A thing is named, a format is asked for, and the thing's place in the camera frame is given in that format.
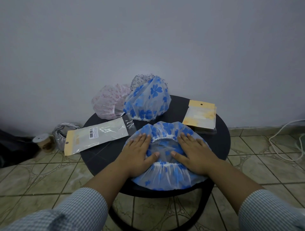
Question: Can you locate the person's left hand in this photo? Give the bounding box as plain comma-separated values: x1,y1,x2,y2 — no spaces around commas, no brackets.
114,133,160,178

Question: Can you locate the person's right hand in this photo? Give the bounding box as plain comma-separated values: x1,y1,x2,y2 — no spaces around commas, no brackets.
170,132,215,177

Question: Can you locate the blue cap clear packet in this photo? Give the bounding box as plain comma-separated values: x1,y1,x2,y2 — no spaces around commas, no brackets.
193,127,218,135

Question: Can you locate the blue flower shower cap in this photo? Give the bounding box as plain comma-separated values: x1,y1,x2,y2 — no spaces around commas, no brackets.
123,76,172,122
122,121,212,192

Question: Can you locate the cream packet with barcode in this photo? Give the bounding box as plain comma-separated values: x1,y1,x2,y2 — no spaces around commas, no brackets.
64,114,137,156

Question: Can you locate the stack of yellow small pouches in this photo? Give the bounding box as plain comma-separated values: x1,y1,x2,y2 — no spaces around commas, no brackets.
182,100,217,130

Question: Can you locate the pink print shower cap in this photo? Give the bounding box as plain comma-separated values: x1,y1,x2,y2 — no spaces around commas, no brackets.
91,83,132,120

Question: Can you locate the person's left forearm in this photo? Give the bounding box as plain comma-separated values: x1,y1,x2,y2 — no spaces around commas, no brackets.
0,161,132,231

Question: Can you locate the person's right forearm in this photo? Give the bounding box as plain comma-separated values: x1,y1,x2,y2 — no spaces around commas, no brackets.
205,161,305,231

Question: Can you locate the black round side table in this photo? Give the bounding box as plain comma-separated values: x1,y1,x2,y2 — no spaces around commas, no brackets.
80,95,231,231

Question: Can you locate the silver quilted handbag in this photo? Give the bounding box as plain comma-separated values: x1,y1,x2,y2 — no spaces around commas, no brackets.
52,122,83,152

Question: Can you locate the ribbon spool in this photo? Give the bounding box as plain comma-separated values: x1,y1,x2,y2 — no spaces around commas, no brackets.
32,133,55,153

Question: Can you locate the black bag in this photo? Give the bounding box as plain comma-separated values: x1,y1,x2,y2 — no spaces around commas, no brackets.
0,128,40,168

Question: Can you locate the white cable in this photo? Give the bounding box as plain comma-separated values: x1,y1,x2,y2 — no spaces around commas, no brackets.
268,119,305,163

